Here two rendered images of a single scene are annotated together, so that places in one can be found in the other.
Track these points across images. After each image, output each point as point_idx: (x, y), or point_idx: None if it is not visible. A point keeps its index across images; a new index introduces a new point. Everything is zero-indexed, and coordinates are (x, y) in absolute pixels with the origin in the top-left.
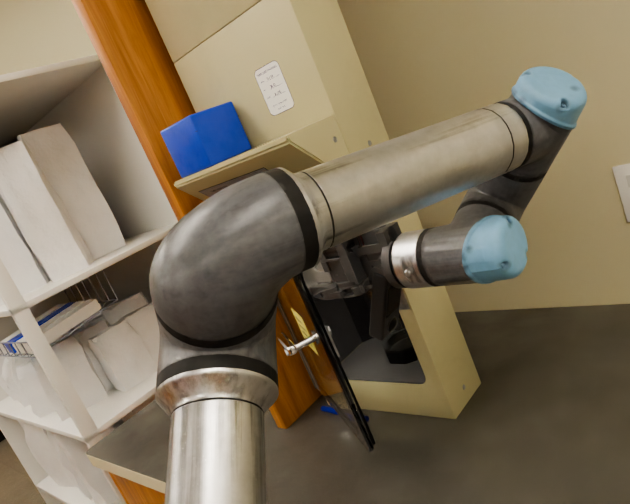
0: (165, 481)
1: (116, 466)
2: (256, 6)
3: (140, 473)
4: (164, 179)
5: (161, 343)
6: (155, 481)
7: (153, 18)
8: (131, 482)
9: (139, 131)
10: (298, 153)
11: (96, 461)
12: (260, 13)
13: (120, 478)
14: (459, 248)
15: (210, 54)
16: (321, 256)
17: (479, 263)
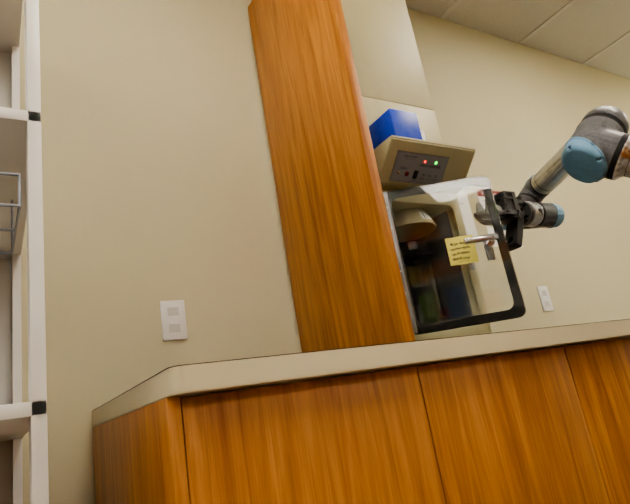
0: (412, 341)
1: (297, 356)
2: (418, 107)
3: (363, 346)
4: (367, 132)
5: (611, 130)
6: (393, 347)
7: None
8: (260, 422)
9: (358, 99)
10: (470, 159)
11: (220, 370)
12: (420, 111)
13: (219, 430)
14: (553, 205)
15: (384, 106)
16: (504, 194)
17: (560, 211)
